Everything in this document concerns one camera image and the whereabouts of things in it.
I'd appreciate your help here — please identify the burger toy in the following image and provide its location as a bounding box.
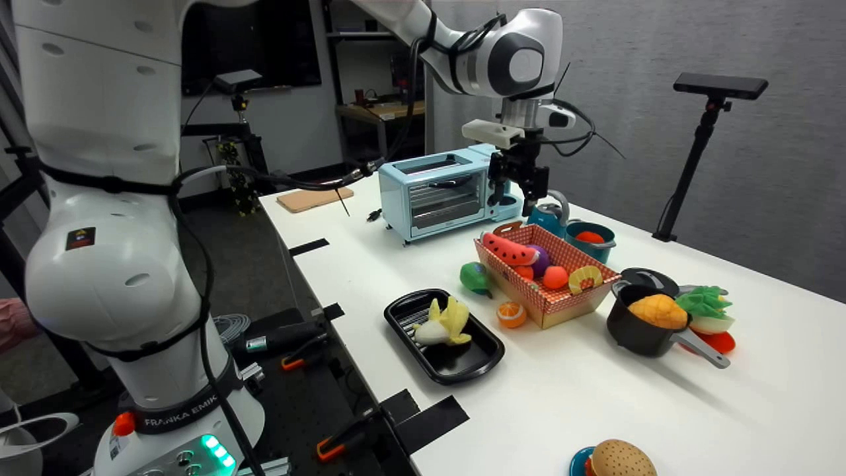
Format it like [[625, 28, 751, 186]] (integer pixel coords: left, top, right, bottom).
[[585, 436, 658, 476]]

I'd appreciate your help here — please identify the teal toy kettle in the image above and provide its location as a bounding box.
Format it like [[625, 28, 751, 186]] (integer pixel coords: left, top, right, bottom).
[[524, 188, 573, 237]]

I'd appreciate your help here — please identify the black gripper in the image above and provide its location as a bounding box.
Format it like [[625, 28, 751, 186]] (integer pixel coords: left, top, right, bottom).
[[490, 129, 553, 219]]

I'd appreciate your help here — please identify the wooden background desk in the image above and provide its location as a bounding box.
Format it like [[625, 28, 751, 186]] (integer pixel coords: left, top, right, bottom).
[[338, 97, 428, 163]]

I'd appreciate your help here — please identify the black camera on stand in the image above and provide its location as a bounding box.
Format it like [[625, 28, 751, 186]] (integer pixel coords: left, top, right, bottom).
[[651, 71, 771, 244]]

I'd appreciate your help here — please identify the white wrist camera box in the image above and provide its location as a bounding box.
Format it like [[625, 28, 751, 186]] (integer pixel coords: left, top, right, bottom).
[[459, 116, 529, 151]]

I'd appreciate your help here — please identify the light blue toaster oven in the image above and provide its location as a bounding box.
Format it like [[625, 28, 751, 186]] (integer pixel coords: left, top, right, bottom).
[[377, 142, 531, 247]]

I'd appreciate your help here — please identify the black teal hand tool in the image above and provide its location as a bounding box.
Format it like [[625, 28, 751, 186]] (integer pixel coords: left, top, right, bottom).
[[231, 317, 325, 359]]

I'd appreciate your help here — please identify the black wall monitor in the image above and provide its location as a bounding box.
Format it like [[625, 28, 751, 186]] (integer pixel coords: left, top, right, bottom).
[[180, 0, 325, 97]]

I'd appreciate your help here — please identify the teal toy pot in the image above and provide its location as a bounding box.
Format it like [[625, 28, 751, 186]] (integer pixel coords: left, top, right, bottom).
[[562, 219, 618, 264]]

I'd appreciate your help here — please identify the peach half toy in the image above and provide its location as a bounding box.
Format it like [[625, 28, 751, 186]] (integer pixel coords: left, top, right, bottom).
[[565, 263, 605, 297]]

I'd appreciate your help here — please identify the yellow banana plush toy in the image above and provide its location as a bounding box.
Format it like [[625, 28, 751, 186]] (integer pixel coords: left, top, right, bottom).
[[412, 294, 473, 350]]

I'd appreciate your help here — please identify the black camera on tripod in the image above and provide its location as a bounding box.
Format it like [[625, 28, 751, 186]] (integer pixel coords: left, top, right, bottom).
[[212, 65, 268, 216]]

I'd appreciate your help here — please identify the white round dish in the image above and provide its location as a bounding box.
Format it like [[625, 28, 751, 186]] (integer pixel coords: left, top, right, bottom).
[[0, 409, 83, 476]]

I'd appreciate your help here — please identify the tan wooden board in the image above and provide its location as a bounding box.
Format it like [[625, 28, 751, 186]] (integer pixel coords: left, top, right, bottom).
[[276, 183, 358, 216]]

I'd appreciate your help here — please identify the purple eggplant toy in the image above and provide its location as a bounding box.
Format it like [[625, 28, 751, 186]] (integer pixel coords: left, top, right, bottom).
[[527, 244, 556, 277]]

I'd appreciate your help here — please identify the black toy pot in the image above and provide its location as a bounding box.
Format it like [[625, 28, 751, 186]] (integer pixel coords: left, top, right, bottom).
[[605, 264, 733, 371]]

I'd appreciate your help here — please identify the orange black clamp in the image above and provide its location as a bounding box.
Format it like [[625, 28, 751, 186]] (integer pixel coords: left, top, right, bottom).
[[315, 413, 387, 466], [278, 334, 338, 375]]

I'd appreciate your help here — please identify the orange-red ball fruit toy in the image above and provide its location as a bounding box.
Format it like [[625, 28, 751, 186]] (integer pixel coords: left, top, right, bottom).
[[539, 264, 570, 294]]

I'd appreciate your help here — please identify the green leafy vegetable plush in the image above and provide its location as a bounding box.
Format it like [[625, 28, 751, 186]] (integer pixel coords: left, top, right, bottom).
[[675, 284, 734, 339]]

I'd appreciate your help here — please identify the black oven tray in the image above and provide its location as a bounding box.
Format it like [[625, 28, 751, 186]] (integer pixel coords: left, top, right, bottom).
[[381, 286, 507, 385]]

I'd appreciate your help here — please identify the orange bread plush toy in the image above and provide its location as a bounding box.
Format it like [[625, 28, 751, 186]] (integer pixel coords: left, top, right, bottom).
[[626, 292, 689, 334]]

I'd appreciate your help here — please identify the teal small plate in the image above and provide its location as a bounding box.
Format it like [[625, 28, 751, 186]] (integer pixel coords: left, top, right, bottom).
[[565, 445, 598, 476]]

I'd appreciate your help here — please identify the red plush toy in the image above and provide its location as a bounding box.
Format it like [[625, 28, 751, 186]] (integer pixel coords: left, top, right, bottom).
[[696, 327, 740, 356]]

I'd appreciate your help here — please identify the wooden crate of toy fruit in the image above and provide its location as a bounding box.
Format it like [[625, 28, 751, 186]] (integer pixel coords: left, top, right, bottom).
[[473, 219, 625, 330]]

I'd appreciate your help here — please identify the green fruit toy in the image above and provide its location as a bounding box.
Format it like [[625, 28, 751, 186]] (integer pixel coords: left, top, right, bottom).
[[458, 260, 495, 300]]

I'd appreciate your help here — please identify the orange half toy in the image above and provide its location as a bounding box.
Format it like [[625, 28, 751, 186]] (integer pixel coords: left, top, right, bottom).
[[495, 300, 531, 334]]

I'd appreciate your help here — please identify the watermelon slice plush toy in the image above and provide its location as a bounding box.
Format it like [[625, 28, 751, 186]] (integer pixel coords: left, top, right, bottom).
[[481, 229, 541, 269]]

